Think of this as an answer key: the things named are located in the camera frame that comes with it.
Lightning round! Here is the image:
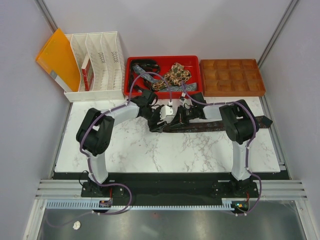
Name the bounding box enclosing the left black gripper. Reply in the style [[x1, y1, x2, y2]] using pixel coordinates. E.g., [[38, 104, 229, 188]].
[[142, 105, 167, 134]]

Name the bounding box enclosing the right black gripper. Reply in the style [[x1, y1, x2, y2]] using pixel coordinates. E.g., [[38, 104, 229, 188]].
[[170, 105, 197, 129]]

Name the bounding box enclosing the brown blue patterned tie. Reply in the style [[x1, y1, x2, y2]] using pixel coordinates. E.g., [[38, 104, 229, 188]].
[[162, 115, 273, 133]]

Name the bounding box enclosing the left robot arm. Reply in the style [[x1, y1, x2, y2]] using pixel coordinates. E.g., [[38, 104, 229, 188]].
[[76, 90, 174, 197]]

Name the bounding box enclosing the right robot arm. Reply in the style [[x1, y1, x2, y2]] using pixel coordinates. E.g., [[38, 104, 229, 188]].
[[164, 93, 259, 197]]

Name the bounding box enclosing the light blue paisley tie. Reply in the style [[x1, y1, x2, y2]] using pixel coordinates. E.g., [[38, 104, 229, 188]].
[[132, 64, 199, 93]]

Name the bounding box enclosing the floral beige green tie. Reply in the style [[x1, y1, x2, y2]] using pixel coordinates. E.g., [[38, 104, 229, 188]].
[[151, 62, 192, 91]]

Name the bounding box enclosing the red plastic tray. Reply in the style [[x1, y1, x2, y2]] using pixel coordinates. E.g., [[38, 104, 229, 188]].
[[123, 55, 204, 101]]

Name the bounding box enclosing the black dark tie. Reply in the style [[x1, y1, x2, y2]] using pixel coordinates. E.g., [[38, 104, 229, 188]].
[[127, 58, 161, 92]]

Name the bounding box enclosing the orange compartment tray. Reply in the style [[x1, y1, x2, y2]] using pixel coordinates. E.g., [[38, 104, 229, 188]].
[[199, 59, 266, 97]]

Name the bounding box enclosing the red book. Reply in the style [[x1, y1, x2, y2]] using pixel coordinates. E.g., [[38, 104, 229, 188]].
[[81, 53, 94, 91]]

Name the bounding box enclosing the white file organizer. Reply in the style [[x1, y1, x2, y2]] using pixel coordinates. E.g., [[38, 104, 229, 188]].
[[64, 31, 126, 103]]

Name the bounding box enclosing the orange folder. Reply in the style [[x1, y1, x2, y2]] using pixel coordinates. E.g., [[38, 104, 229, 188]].
[[35, 28, 81, 93]]

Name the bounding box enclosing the white crumpled paper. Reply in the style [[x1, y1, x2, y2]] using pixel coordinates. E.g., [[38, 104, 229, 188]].
[[72, 221, 81, 231]]

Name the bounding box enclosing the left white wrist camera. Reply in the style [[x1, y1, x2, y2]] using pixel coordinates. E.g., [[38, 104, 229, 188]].
[[160, 105, 175, 120]]

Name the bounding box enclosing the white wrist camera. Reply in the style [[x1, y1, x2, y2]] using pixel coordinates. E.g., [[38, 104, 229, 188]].
[[179, 92, 189, 106], [160, 105, 175, 120]]

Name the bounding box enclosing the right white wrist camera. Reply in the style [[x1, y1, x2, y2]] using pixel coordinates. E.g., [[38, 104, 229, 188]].
[[179, 92, 189, 106]]

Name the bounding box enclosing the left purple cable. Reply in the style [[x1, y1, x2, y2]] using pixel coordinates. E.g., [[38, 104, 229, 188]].
[[45, 71, 174, 228]]

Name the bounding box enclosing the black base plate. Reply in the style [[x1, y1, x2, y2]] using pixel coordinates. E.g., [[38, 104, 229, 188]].
[[81, 172, 259, 199]]

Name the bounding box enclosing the aluminium frame rail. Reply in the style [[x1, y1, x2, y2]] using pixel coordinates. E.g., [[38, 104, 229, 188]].
[[36, 180, 308, 201]]

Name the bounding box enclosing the grey cable duct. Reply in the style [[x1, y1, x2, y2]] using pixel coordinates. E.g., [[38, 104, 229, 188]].
[[45, 199, 248, 211]]

